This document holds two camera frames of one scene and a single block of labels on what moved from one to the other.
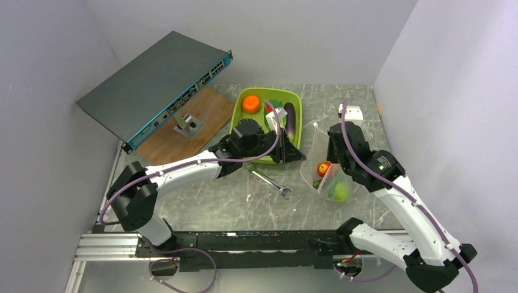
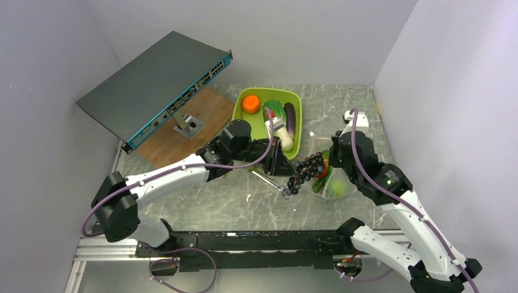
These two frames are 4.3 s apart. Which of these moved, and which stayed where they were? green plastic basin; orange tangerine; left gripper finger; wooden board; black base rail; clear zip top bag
Moved: clear zip top bag; left gripper finger
Stayed: green plastic basin; wooden board; black base rail; orange tangerine
